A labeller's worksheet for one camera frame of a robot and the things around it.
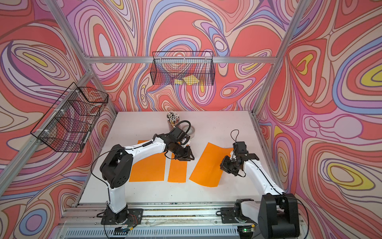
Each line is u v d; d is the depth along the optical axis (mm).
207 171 869
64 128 720
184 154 780
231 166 731
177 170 889
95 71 957
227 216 731
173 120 922
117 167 493
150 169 917
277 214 399
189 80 910
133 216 720
